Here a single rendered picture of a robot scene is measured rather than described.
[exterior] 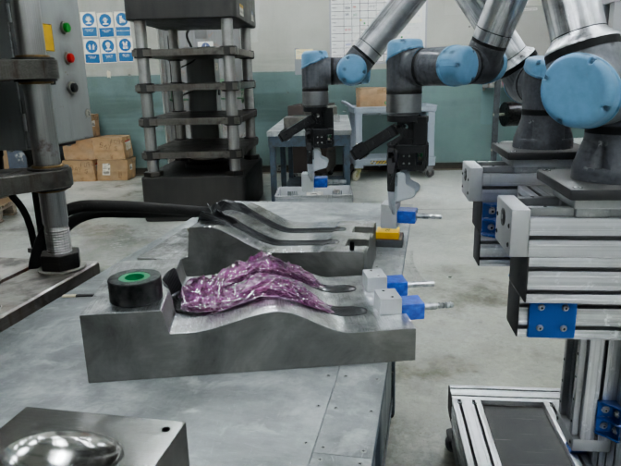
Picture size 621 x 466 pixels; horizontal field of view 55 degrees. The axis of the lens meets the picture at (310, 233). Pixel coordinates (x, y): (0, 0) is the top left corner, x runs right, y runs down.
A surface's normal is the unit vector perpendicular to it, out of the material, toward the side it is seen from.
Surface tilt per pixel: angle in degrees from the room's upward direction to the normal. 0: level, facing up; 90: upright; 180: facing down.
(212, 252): 90
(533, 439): 0
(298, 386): 0
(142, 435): 0
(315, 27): 90
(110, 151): 87
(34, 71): 90
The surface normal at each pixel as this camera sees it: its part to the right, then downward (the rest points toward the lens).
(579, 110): -0.70, 0.31
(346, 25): -0.04, 0.25
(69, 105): 0.98, 0.03
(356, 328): -0.03, -0.97
